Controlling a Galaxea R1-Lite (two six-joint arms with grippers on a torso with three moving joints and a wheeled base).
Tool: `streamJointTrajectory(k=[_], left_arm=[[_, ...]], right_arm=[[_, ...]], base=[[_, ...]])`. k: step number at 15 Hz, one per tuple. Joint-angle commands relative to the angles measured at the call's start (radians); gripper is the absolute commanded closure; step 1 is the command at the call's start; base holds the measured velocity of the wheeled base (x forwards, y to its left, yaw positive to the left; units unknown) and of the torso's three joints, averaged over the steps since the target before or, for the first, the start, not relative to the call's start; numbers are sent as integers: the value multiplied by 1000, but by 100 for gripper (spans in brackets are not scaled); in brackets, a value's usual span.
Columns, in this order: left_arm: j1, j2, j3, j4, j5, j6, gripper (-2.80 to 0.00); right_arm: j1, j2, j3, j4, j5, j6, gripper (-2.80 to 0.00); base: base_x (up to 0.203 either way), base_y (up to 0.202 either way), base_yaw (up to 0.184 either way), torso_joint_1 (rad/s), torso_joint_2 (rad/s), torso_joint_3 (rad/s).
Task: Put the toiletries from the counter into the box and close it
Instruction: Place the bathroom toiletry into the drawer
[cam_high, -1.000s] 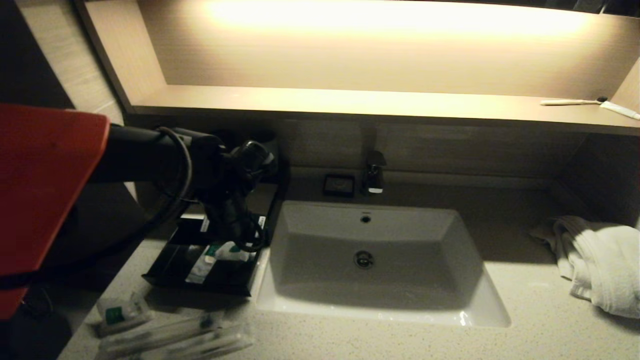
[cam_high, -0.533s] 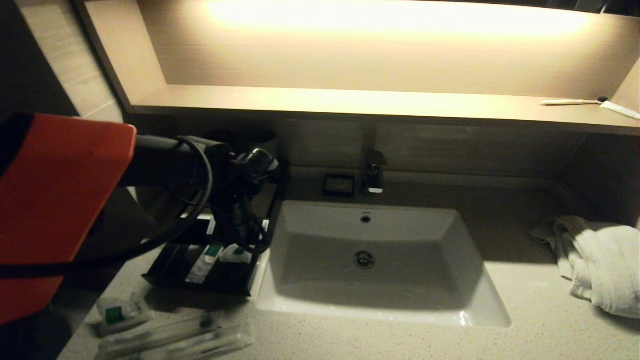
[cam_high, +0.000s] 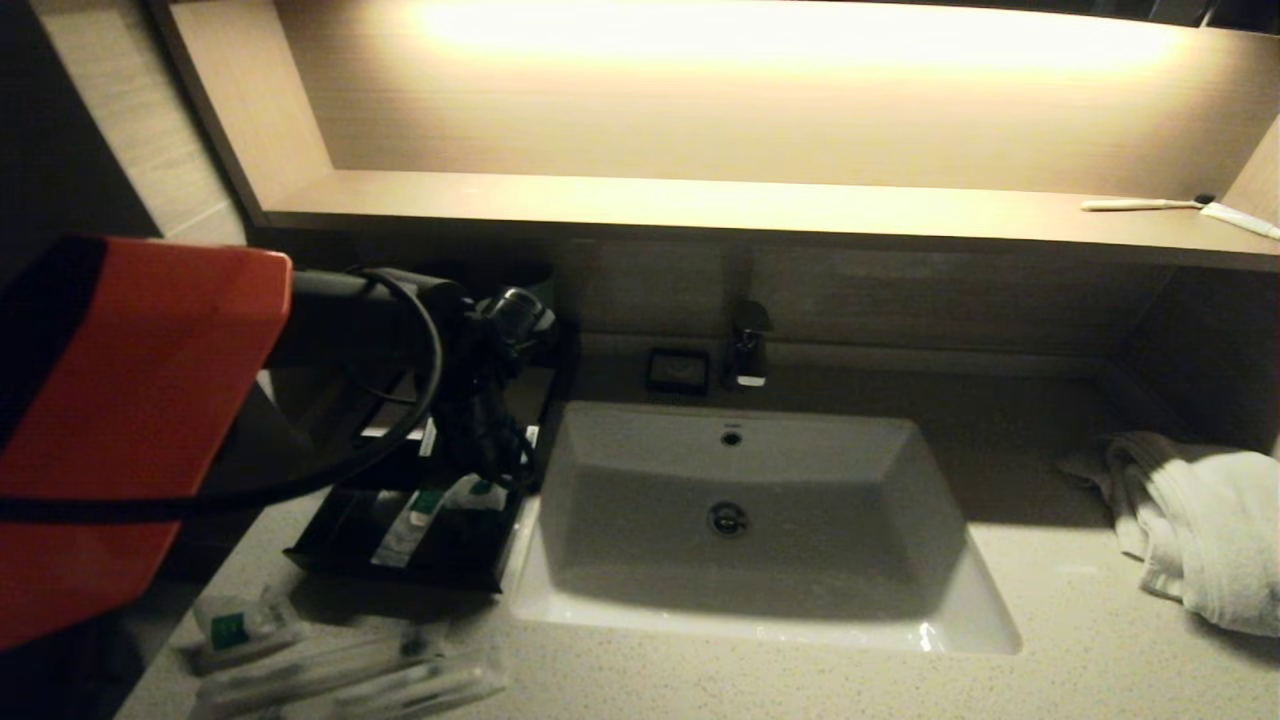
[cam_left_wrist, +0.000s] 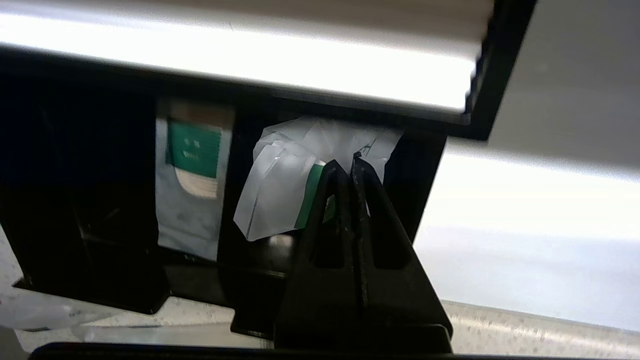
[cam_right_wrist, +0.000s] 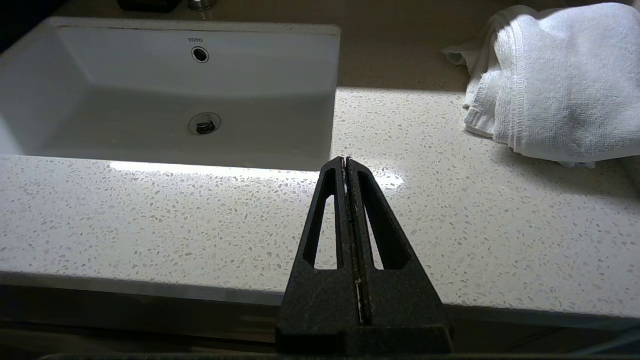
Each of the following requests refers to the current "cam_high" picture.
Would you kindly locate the black amenity box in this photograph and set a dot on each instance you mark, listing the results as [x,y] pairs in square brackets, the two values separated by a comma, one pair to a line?
[565,380]

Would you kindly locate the white toothbrush dark head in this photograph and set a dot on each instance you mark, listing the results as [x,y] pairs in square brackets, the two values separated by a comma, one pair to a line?
[1130,204]

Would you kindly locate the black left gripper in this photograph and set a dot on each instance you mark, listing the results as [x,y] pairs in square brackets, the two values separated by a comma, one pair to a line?
[480,390]

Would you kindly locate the small black soap dish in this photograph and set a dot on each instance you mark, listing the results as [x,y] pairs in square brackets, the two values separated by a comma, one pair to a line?
[678,371]

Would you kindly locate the clear sachet green label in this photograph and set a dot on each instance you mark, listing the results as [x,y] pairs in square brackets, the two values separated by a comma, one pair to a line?
[235,628]

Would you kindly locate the white folded towel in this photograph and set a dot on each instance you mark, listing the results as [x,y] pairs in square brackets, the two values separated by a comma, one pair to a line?
[1210,530]

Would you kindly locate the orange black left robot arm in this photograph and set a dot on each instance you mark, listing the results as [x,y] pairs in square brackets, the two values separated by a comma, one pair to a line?
[140,420]

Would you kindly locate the lit wooden wall shelf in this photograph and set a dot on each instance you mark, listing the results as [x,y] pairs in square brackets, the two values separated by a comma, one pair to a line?
[700,204]

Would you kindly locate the white toothpaste tube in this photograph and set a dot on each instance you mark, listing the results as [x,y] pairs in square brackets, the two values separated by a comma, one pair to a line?
[1242,219]

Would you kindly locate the white ceramic sink basin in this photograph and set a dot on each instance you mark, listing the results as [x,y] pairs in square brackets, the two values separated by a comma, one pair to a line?
[800,600]

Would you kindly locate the chrome sink drain plug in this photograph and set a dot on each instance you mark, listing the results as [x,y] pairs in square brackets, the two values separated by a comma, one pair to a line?
[728,519]

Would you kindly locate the black box drawer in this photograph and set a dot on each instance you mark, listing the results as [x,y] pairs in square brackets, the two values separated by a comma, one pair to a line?
[460,555]

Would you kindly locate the chrome faucet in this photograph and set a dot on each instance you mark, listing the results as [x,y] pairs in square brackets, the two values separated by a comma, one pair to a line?
[748,349]

